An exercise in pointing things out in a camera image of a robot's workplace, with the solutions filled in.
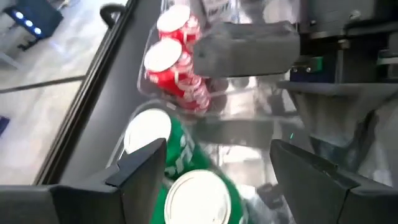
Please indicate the black frame clamp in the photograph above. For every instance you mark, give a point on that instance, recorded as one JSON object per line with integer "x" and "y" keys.
{"x": 107, "y": 15}

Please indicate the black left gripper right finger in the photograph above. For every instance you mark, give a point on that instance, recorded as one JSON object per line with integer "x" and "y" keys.
{"x": 317, "y": 193}

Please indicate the clear plastic bin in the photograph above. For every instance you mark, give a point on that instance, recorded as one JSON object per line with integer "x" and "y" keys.
{"x": 242, "y": 161}
{"x": 242, "y": 93}

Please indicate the red Coca-Cola can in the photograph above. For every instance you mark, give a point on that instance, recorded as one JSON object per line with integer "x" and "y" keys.
{"x": 174, "y": 77}
{"x": 174, "y": 20}

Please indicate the black table mat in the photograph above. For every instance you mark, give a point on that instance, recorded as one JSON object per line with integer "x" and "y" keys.
{"x": 118, "y": 93}

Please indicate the green Sprite can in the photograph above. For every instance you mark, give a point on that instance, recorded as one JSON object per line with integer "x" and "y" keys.
{"x": 186, "y": 146}
{"x": 199, "y": 199}

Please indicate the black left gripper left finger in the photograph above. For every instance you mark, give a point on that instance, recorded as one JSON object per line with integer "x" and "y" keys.
{"x": 130, "y": 193}

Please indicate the dark box with blue lights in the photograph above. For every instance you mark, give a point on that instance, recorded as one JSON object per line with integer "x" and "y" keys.
{"x": 34, "y": 18}

